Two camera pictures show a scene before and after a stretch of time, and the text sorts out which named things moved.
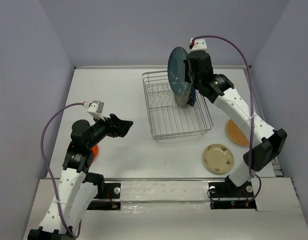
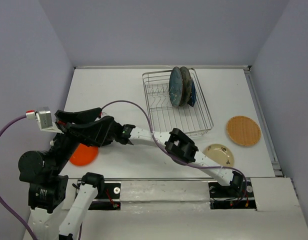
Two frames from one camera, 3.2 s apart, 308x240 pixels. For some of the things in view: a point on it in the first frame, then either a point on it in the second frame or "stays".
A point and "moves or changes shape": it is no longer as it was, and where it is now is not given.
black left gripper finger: (114, 119) → (80, 117)
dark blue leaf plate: (192, 100) stays
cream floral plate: (218, 158) stays
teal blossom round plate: (176, 69) moves or changes shape
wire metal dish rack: (168, 120) stays
